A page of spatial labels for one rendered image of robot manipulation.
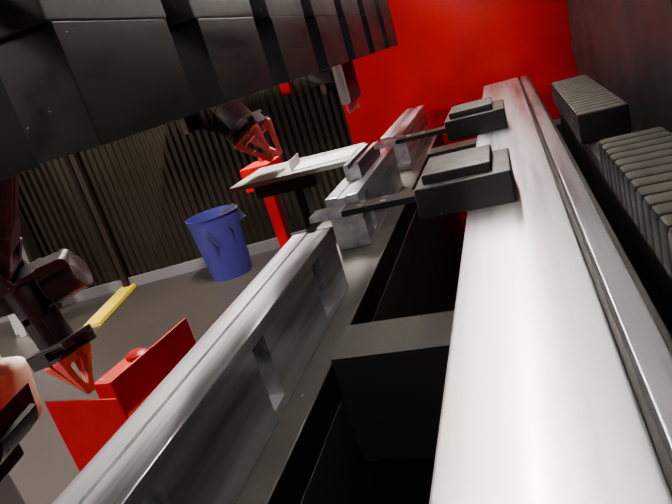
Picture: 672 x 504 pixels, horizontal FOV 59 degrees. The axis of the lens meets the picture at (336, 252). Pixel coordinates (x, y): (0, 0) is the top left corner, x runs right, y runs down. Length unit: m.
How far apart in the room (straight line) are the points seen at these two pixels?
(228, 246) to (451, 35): 2.45
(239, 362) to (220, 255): 3.52
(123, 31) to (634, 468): 0.42
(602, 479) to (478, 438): 0.06
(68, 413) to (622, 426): 0.88
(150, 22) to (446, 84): 1.60
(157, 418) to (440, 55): 1.71
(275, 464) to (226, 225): 3.50
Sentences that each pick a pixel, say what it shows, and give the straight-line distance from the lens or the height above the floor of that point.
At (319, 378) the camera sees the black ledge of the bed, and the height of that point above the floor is 0.88.
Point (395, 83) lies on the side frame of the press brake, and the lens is 2.07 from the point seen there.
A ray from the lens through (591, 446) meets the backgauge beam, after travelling 0.32.
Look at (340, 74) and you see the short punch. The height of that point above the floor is 1.16.
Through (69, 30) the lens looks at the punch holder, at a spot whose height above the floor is 1.25.
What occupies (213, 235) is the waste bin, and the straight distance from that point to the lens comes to 4.00.
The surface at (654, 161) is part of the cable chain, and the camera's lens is 0.54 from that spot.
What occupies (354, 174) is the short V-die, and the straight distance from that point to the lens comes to 1.11.
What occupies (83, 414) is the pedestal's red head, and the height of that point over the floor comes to 0.78.
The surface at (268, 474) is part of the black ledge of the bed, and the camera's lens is 0.54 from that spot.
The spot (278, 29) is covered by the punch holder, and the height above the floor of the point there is 1.24.
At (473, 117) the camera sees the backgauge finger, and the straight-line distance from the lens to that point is 1.13.
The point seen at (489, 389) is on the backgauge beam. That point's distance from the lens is 0.36.
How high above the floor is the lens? 1.18
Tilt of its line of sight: 17 degrees down
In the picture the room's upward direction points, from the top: 17 degrees counter-clockwise
